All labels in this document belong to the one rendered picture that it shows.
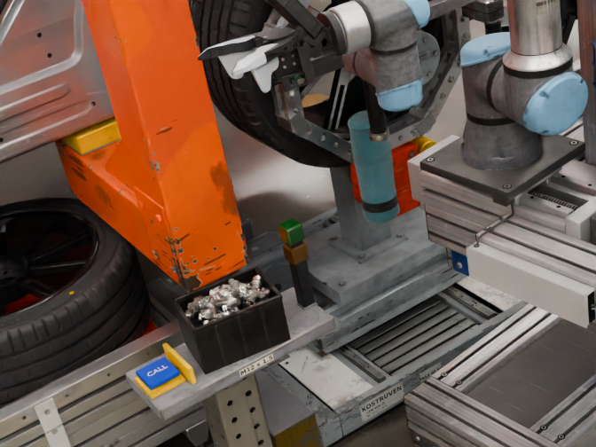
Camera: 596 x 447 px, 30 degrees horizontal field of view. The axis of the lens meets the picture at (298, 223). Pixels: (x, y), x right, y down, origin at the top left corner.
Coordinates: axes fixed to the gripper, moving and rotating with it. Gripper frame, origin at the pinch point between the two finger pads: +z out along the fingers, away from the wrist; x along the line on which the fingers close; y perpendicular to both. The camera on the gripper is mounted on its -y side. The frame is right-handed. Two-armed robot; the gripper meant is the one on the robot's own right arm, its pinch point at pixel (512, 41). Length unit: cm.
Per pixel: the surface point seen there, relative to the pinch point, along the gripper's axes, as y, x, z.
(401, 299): -70, -21, 26
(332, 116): -16.1, -30.7, 31.8
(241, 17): 17, -30, 51
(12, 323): -33, -35, 120
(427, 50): 3.2, -6.1, 19.5
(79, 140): -12, -64, 84
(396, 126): -22.6, -24.3, 17.7
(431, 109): -19.9, -20.1, 9.7
